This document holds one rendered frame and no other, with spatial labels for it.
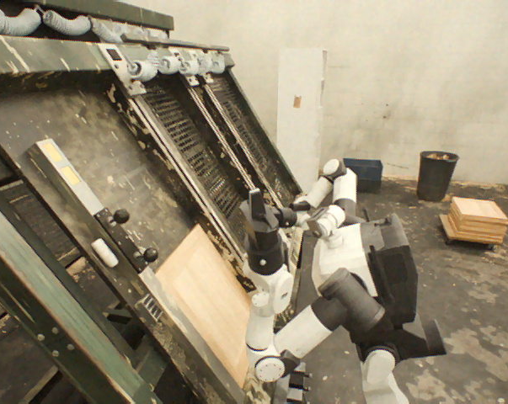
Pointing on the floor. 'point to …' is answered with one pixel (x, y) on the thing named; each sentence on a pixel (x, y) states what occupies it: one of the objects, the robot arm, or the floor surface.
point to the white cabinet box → (301, 111)
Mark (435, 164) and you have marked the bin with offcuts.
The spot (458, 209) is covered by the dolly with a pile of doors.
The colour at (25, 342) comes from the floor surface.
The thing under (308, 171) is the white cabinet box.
